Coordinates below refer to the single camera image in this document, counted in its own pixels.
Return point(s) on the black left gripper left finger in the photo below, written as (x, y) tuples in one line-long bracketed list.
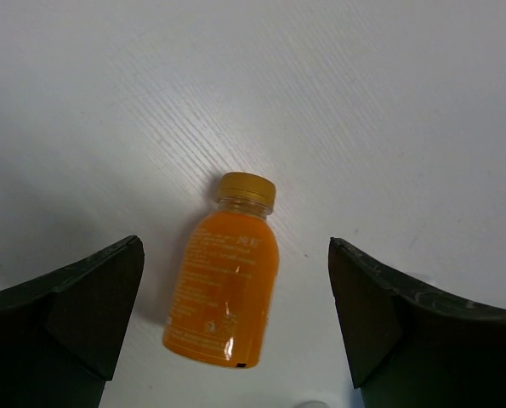
[(61, 333)]

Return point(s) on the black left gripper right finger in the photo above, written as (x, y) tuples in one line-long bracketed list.
[(410, 344)]

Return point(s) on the orange juice bottle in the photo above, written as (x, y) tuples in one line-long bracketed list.
[(221, 301)]

